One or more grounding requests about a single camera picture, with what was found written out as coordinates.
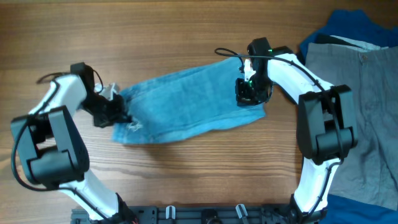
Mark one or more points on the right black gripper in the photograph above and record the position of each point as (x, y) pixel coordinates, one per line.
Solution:
(244, 98)

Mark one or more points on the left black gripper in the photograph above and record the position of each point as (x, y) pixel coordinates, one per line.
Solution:
(115, 116)

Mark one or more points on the light blue denim jeans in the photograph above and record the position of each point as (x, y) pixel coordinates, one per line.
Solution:
(184, 104)

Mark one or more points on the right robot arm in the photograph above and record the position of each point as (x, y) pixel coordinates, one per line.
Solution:
(326, 124)

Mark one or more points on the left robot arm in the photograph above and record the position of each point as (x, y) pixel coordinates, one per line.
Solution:
(49, 154)

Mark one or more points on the black garment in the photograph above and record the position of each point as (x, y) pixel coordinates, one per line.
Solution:
(301, 56)

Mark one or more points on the grey shorts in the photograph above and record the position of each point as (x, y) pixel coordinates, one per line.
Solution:
(369, 173)

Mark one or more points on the dark blue garment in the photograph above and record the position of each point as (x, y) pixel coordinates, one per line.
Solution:
(354, 29)

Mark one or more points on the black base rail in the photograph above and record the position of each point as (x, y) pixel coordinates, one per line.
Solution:
(214, 214)

